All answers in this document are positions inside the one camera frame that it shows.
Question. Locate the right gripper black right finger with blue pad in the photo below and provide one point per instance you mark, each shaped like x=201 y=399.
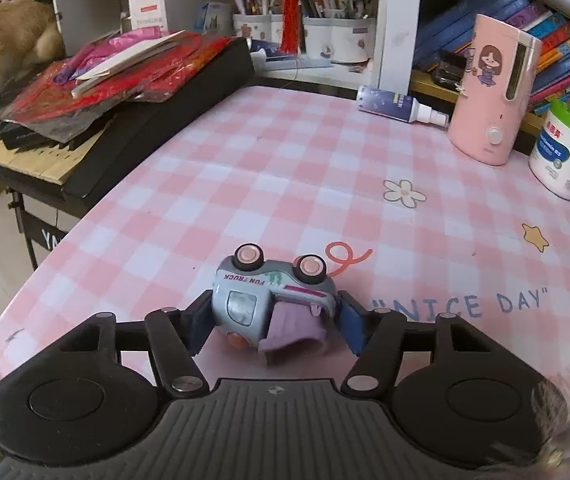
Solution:
x=375 y=338

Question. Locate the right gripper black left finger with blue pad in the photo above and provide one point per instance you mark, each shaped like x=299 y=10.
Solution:
x=175 y=337

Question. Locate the grey toy truck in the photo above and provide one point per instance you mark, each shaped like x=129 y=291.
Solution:
x=274 y=307

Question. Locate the pink checkered tablecloth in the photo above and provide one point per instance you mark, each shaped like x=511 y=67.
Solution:
x=403 y=219

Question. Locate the black electronic keyboard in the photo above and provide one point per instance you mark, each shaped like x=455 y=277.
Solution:
x=76 y=177

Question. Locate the white blue spray bottle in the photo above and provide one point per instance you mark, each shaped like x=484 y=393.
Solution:
x=398 y=106

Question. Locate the pink cartoon humidifier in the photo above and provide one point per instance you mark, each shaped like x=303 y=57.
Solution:
x=494 y=91

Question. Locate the red papers on keyboard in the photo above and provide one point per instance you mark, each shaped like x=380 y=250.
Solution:
x=150 y=71

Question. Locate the white jar green lid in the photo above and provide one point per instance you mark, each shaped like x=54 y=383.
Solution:
x=549 y=160

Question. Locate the white pen holder cups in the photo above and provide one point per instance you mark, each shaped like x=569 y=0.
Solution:
x=339 y=40

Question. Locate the red tassel ornament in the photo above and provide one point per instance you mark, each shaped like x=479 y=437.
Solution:
x=290 y=31

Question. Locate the row of colourful books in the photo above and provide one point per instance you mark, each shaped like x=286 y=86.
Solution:
x=445 y=32

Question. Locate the fluffy orange white cat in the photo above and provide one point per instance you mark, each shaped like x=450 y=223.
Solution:
x=29 y=37

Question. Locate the white bookshelf frame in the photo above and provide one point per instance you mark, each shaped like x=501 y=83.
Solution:
x=395 y=20

